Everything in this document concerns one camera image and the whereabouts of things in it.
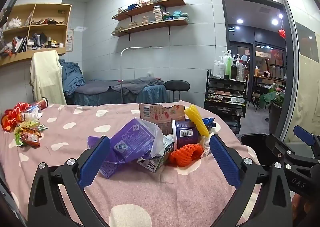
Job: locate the blue snack wrapper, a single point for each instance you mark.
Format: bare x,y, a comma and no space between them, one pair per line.
208,122

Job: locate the dark bottle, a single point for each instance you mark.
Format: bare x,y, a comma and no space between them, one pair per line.
233,71

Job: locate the grey blanket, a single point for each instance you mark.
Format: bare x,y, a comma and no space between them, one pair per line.
130,85

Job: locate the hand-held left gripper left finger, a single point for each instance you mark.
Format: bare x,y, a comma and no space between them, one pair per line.
95,162

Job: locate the potted plant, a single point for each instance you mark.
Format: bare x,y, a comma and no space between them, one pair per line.
272,97

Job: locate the wall shelves with books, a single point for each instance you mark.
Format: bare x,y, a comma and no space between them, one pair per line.
160,14

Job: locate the cream cloth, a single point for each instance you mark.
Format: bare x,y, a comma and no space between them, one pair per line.
47,76

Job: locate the wooden wall shelf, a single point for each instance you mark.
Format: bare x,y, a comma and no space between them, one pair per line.
155,25
155,6

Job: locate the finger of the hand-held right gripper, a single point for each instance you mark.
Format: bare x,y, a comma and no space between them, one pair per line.
277,145
303,134

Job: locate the pink beige snack packet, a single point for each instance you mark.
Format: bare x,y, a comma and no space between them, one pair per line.
160,113

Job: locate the red patterned bag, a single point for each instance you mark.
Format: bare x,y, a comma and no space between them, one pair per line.
12,117

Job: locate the yellow foam fruit net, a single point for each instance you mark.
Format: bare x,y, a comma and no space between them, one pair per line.
197,119

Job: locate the clear plastic bottle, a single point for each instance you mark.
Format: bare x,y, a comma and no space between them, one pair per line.
30,115

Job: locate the green bottle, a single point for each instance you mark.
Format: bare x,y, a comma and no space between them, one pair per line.
228,65

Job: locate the black mesh cart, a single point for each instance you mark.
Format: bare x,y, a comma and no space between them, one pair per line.
225,107

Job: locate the red snack packet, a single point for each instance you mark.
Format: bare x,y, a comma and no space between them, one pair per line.
31,140

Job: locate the white floor lamp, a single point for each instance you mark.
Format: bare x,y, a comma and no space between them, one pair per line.
122,71

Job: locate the black trash bin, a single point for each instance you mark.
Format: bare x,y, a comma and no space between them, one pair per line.
252,147

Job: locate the green snack packet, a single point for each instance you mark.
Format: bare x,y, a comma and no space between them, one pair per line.
27,125

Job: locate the crumpled white tissue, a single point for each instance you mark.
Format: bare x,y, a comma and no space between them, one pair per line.
215,129

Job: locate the dark blue paper cup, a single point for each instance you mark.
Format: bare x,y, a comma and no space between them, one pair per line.
185,132

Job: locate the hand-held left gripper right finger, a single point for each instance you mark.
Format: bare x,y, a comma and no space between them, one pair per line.
225,164

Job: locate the purple plastic bag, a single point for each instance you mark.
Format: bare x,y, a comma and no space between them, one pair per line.
130,142

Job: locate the wall poster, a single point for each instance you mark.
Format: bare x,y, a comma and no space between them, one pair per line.
70,40

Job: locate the wooden wall cabinet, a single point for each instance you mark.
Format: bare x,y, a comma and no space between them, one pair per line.
50,6

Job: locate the orange foam fruit net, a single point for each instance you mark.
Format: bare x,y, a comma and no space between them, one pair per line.
182,155

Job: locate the person's right hand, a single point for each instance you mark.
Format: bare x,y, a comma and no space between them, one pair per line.
300,205

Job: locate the blue bedding pile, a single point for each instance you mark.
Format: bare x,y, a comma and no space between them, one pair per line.
72,76

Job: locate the black chair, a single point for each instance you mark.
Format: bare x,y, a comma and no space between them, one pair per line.
176,84

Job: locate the red hanging lantern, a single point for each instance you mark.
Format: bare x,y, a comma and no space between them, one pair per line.
282,33

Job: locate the massage bed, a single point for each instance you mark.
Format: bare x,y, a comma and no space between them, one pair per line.
100,97

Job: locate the white pump bottle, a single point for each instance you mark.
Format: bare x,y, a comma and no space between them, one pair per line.
218,69

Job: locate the red can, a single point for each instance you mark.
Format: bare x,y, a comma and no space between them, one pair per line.
41,103

